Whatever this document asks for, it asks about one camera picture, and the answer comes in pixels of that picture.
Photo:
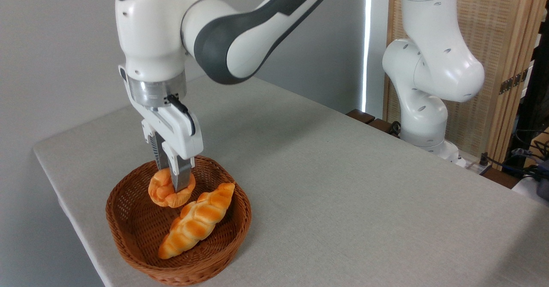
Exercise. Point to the metal screen hinge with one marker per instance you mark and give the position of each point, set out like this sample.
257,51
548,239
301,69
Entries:
512,82

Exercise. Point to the white vertical light strip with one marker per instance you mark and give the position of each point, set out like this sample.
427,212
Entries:
367,42

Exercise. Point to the grey tablecloth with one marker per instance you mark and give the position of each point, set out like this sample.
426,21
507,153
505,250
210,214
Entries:
343,192

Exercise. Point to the black metal stand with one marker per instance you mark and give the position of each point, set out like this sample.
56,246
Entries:
534,98

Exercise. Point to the round golden bread roll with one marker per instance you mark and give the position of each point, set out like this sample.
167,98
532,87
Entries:
161,192

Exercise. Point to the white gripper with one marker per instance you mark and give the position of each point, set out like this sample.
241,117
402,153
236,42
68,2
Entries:
182,137

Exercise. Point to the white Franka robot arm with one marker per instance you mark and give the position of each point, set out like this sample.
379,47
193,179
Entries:
150,29

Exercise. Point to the brown wicker basket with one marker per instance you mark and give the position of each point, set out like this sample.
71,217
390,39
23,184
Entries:
137,235

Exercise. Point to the long braided bread loaf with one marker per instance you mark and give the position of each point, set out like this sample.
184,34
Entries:
195,222

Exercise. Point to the white power strip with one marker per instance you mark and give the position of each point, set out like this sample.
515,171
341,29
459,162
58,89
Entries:
474,166

